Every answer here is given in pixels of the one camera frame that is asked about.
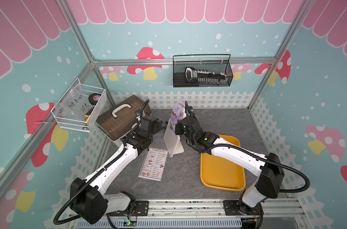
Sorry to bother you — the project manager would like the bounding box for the black tape roll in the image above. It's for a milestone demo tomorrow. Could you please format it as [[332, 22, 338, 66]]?
[[88, 93, 102, 106]]

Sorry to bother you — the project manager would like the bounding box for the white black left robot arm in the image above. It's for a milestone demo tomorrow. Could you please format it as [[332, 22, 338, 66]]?
[[53, 100, 163, 225]]

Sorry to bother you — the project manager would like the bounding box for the yellow black utility knife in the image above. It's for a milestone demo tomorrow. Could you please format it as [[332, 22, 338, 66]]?
[[85, 108, 94, 119]]

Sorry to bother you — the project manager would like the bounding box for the black wire mesh basket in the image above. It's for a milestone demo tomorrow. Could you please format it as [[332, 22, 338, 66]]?
[[172, 54, 233, 87]]

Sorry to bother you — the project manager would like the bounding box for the black socket set rail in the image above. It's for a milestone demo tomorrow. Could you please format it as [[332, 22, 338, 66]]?
[[184, 67, 228, 85]]

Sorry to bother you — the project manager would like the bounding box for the yellow plastic tray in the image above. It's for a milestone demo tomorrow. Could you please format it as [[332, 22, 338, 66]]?
[[200, 134, 247, 192]]

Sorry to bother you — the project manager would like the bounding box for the clear wall bin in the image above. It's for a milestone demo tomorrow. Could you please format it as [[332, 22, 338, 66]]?
[[51, 79, 107, 133]]

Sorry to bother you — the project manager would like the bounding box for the clear acrylic menu holder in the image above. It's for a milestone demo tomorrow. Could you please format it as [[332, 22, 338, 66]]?
[[164, 119, 184, 157]]

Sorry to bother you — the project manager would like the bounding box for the dim sum inn menu sheet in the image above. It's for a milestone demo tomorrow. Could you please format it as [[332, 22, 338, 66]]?
[[138, 148, 168, 181]]

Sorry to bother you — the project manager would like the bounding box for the restaurant special menu sheet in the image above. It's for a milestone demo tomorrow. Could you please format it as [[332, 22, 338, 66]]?
[[170, 101, 185, 131]]

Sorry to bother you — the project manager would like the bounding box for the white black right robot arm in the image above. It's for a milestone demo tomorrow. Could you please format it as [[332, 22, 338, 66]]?
[[175, 102, 311, 215]]

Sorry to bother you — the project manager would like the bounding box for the white box with brown lid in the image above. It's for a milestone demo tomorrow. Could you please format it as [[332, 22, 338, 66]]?
[[97, 95, 144, 147]]

